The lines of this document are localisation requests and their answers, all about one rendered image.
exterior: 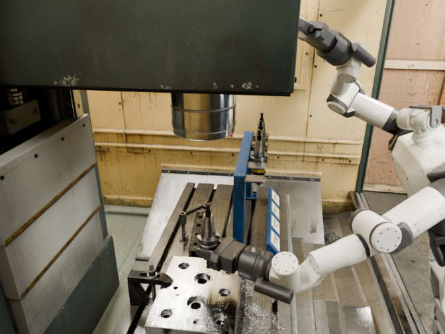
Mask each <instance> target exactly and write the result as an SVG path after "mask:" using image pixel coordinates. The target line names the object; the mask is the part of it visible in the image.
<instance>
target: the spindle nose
mask: <svg viewBox="0 0 445 334"><path fill-rule="evenodd" d="M236 102H237V95H219V94H197V93H170V113H171V124H172V131H173V133H174V134H175V135H176V136H178V137H180V138H182V139H187V140H196V141H210V140H219V139H224V138H226V137H229V136H230V135H232V134H233V133H234V132H235V130H236V106H237V104H236Z"/></svg>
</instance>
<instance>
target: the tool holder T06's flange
mask: <svg viewBox="0 0 445 334"><path fill-rule="evenodd" d="M216 243H219V233H218V232H217V231H216V237H215V238H214V239H211V240H205V239H202V238H201V231H200V232H199V235H197V244H198V246H199V247H201V248H202V249H214V248H216V247H217V244H216Z"/></svg>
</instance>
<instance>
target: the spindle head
mask: <svg viewBox="0 0 445 334"><path fill-rule="evenodd" d="M300 9H301V0H0V87H4V88H26V89H68V90H90V91H133V92H155V93H197V94H219V95H262V96H284V97H290V96H291V93H293V92H294V85H295V83H296V82H297V78H296V77H295V68H296V59H297V43H298V34H299V17H300Z"/></svg>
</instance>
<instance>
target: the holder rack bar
mask: <svg viewBox="0 0 445 334"><path fill-rule="evenodd" d="M253 134H254V132H253V131H244V136H243V139H242V144H241V147H240V152H239V155H238V160H237V163H236V168H235V171H234V176H233V183H234V184H245V182H244V180H245V179H246V175H247V171H248V162H249V159H250V151H251V148H252V141H253Z"/></svg>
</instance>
